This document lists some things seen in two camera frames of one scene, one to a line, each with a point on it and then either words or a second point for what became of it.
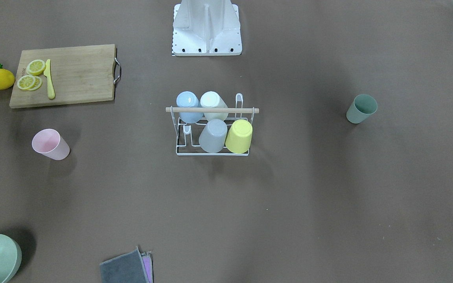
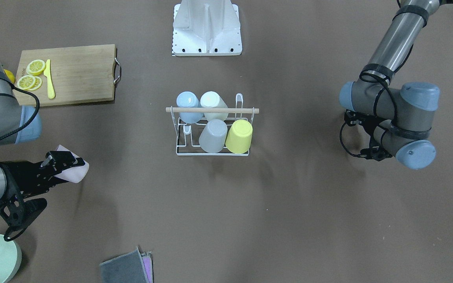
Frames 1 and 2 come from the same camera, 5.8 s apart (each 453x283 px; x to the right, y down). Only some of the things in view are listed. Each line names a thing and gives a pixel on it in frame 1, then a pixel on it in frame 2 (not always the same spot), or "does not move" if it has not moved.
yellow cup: x=239 y=138 does not move
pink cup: x=50 y=143 -> x=75 y=174
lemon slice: x=37 y=84 does not move
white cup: x=212 y=99 does not move
